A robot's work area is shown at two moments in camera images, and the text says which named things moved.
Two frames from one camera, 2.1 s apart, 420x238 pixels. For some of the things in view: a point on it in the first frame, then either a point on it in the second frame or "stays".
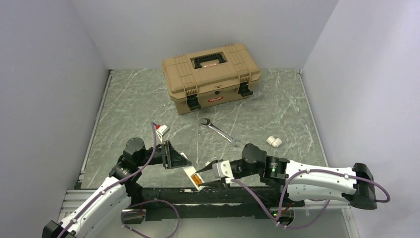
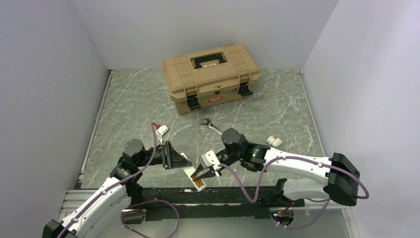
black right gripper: [216, 184] -> [210, 173]
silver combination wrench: [235, 141] stays
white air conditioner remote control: [190, 170] stays
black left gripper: [173, 159] stays
